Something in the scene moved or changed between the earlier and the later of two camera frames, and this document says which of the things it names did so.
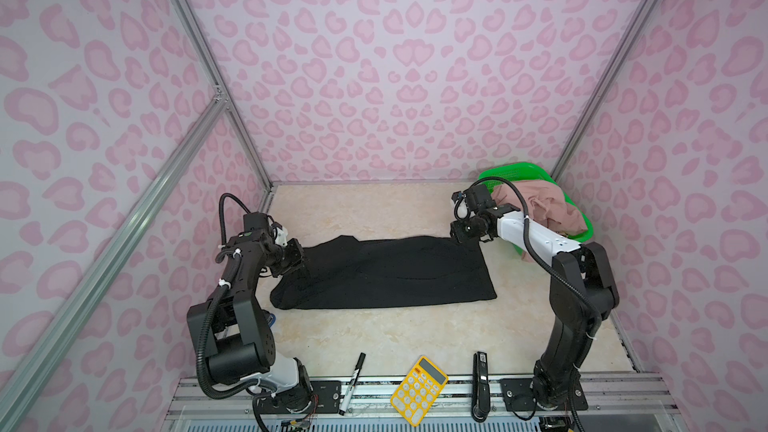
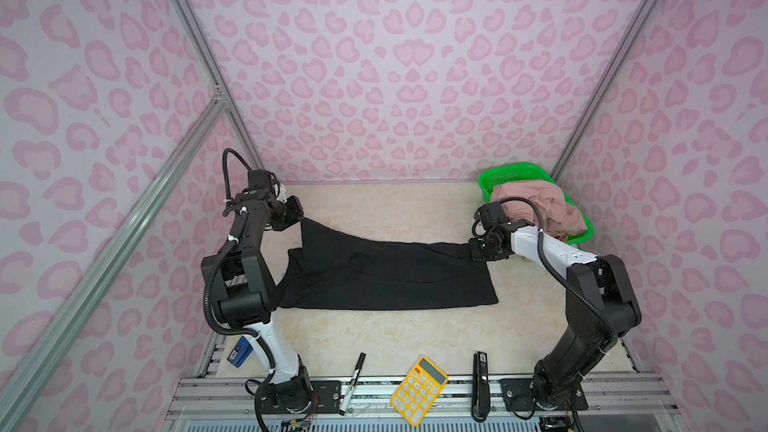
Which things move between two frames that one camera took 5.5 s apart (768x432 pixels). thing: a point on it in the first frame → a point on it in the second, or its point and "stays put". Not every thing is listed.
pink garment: x=547 y=205 stays put
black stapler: x=481 y=388 stays put
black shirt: x=340 y=271 stays put
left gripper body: x=286 y=258 → x=287 y=214
